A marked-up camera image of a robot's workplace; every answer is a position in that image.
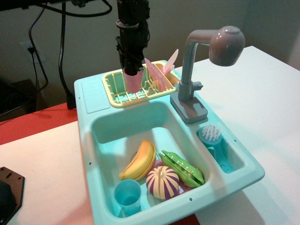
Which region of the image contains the blue plastic cup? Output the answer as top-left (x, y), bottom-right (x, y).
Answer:
top-left (114, 179), bottom-right (142, 216)

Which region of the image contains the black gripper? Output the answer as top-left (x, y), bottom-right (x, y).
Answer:
top-left (116, 20), bottom-right (150, 76)

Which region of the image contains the teal toy sink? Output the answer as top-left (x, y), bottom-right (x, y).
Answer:
top-left (74, 73), bottom-right (265, 225)

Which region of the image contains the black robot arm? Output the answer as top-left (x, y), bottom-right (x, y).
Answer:
top-left (0, 0), bottom-right (150, 76)

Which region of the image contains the black flexible gooseneck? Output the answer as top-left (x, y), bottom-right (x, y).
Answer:
top-left (58, 2), bottom-right (76, 110)

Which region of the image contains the pink plate in rack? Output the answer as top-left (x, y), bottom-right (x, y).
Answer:
top-left (144, 58), bottom-right (166, 92)

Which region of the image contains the yellow drying rack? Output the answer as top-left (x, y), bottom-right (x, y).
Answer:
top-left (102, 64), bottom-right (180, 108)

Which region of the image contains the purple striped toy onion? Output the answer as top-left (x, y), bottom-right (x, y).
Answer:
top-left (146, 166), bottom-right (180, 200)

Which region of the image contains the yellow toy banana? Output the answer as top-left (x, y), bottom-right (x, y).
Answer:
top-left (119, 139), bottom-right (156, 181)

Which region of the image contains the grey toy faucet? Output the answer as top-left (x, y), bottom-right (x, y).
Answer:
top-left (170, 26), bottom-right (245, 124)

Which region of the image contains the black power cable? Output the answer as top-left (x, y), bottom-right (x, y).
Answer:
top-left (0, 3), bottom-right (49, 118)

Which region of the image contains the red cloth mat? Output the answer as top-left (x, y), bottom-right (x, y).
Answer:
top-left (0, 103), bottom-right (78, 145)

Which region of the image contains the green toy pea pod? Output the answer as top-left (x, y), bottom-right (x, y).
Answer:
top-left (158, 150), bottom-right (205, 188)

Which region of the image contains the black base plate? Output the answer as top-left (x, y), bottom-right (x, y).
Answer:
top-left (0, 166), bottom-right (25, 225)

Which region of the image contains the teal dish brush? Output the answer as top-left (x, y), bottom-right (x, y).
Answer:
top-left (197, 124), bottom-right (233, 173)

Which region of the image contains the white wall outlet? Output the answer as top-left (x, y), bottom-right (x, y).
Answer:
top-left (19, 40), bottom-right (46, 64)

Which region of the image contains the pink plastic cup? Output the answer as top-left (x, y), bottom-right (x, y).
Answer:
top-left (123, 68), bottom-right (143, 93)

